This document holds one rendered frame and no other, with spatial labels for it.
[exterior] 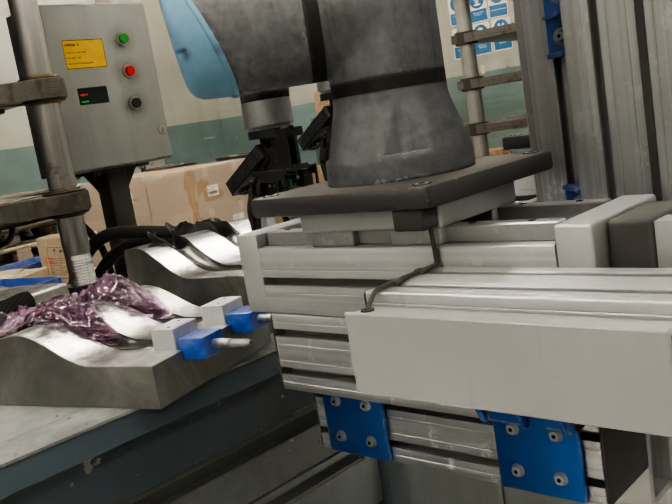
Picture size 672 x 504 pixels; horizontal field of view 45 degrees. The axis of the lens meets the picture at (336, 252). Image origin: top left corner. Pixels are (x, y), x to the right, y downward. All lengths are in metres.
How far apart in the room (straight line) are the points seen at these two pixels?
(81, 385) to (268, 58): 0.51
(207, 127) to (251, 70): 9.65
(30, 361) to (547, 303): 0.73
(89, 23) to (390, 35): 1.43
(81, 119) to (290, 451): 1.09
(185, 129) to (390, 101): 9.44
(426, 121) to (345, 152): 0.08
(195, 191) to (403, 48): 4.45
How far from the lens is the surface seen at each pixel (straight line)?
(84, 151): 2.08
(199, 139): 10.33
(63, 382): 1.11
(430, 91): 0.80
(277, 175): 1.21
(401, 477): 1.49
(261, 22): 0.78
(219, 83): 0.80
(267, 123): 1.23
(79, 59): 2.11
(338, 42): 0.79
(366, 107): 0.79
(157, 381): 1.01
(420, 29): 0.80
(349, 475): 1.41
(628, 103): 0.85
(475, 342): 0.60
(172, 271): 1.42
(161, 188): 5.34
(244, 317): 1.11
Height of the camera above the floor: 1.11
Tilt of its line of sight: 9 degrees down
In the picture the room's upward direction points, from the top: 9 degrees counter-clockwise
